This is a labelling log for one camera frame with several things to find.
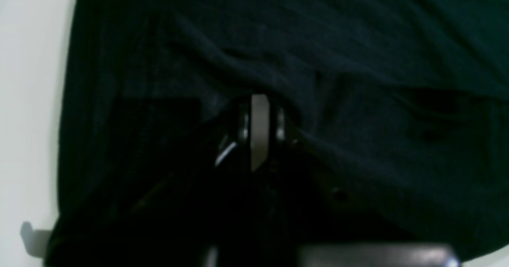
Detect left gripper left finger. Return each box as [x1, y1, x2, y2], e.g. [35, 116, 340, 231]
[199, 98, 253, 267]

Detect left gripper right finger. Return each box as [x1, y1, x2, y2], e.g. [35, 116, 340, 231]
[268, 102, 462, 267]

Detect black graphic T-shirt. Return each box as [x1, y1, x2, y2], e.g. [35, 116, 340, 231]
[44, 0, 508, 267]

